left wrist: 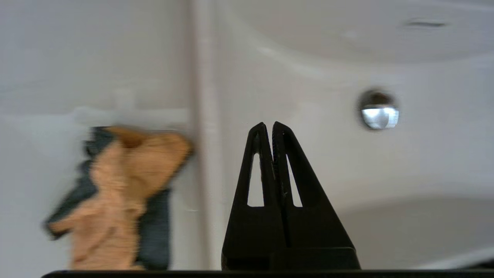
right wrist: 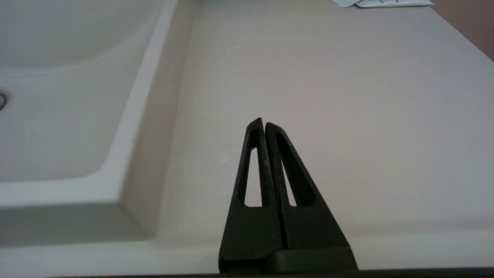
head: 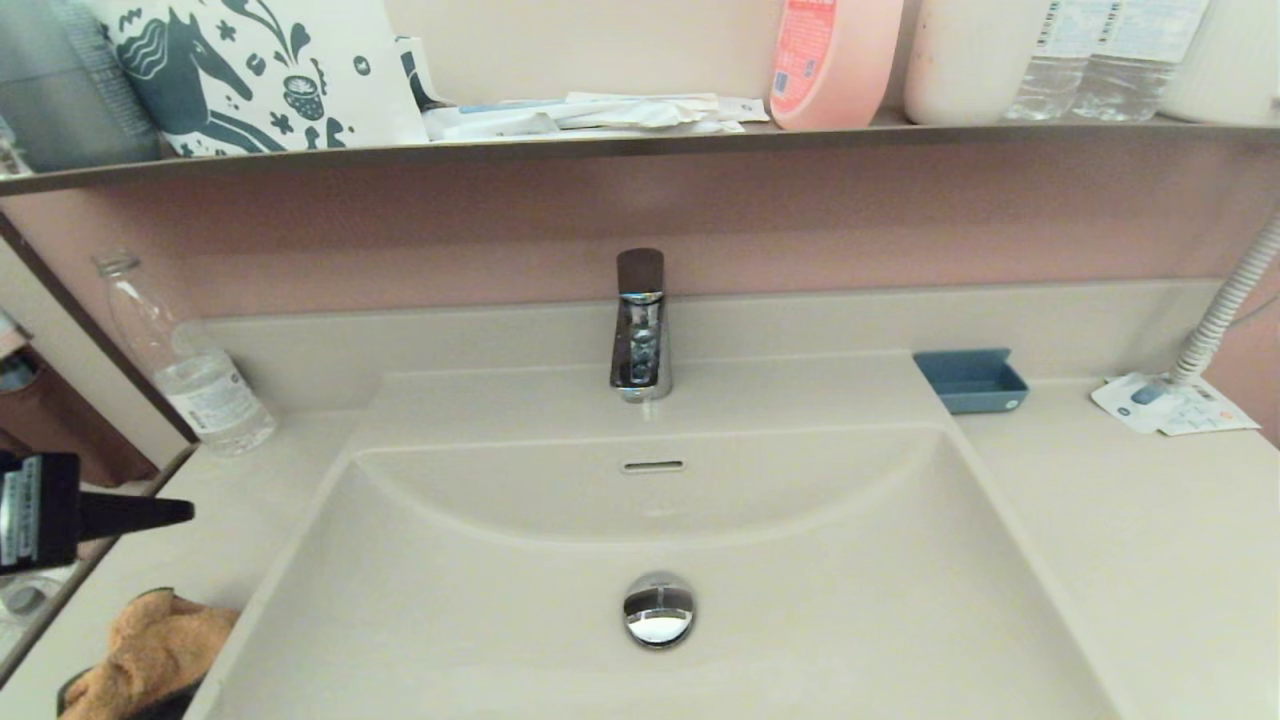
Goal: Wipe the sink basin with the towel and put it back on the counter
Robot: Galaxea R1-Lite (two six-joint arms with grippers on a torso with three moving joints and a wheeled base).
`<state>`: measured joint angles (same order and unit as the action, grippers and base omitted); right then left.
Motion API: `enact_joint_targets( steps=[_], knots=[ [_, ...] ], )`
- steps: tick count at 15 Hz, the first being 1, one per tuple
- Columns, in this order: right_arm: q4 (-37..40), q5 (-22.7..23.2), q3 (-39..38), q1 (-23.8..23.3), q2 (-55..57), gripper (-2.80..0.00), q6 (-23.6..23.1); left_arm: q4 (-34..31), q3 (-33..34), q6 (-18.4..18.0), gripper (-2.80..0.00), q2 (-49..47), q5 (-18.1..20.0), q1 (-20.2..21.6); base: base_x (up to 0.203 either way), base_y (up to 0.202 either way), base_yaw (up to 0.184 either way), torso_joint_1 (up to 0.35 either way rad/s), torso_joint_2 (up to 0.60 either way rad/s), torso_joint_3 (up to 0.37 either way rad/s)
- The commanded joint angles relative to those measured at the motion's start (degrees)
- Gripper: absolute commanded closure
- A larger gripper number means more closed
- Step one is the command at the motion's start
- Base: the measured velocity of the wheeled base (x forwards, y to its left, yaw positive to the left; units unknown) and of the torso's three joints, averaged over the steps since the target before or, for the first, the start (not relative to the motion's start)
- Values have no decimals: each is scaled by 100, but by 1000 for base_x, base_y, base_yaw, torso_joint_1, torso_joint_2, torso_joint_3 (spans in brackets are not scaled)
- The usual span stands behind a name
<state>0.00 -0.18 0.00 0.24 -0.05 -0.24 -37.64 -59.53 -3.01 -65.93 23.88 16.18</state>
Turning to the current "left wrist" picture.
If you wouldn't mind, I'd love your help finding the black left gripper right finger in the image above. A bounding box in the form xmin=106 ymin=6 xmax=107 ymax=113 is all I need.
xmin=272 ymin=121 xmax=362 ymax=271

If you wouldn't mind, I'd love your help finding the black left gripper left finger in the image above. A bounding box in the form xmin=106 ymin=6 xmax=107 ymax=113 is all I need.
xmin=222 ymin=122 xmax=287 ymax=271

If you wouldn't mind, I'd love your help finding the orange and grey cleaning cloth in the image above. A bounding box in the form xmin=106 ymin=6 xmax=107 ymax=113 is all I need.
xmin=42 ymin=125 xmax=194 ymax=271

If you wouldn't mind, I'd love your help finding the beige ceramic sink basin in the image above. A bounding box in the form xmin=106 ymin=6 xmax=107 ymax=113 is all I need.
xmin=189 ymin=0 xmax=494 ymax=271

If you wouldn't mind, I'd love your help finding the chrome drain stopper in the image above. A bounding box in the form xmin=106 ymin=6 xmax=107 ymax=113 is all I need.
xmin=357 ymin=89 xmax=400 ymax=131

